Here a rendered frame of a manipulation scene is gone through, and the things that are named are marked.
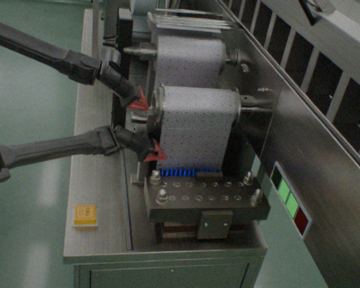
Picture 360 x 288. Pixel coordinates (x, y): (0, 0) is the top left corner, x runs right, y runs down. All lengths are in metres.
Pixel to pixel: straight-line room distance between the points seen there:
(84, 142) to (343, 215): 0.71
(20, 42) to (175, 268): 0.85
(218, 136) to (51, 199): 1.68
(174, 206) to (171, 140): 0.22
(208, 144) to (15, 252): 1.50
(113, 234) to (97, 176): 0.30
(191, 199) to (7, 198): 1.77
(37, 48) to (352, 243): 0.96
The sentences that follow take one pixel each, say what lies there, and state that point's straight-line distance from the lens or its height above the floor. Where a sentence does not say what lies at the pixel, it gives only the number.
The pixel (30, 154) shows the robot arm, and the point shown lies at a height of 1.25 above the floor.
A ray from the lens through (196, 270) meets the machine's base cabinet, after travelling 1.43.
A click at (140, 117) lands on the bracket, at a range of 1.40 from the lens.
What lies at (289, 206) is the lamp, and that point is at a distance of 1.18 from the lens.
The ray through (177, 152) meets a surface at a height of 1.10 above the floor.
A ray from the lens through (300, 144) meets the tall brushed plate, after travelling 1.14.
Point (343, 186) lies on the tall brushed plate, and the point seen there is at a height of 1.37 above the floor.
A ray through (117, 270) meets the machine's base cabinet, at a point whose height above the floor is 0.82.
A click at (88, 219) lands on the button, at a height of 0.92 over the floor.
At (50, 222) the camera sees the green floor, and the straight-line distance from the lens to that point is 2.69.
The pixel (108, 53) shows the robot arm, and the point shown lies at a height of 1.40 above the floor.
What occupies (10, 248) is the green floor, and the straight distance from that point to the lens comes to 2.58.
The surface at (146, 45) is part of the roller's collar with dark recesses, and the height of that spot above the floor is 1.36.
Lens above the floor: 1.89
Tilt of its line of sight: 32 degrees down
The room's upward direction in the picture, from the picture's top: 10 degrees clockwise
